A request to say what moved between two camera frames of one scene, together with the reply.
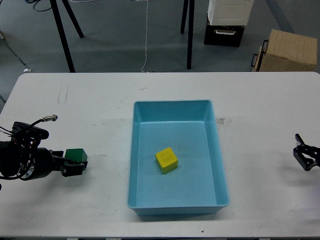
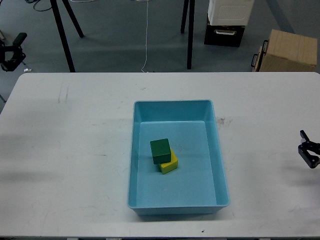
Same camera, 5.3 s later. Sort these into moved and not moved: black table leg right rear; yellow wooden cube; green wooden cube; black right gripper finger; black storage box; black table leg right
Moved: black right gripper finger; green wooden cube
Not moved: black table leg right rear; black storage box; black table leg right; yellow wooden cube
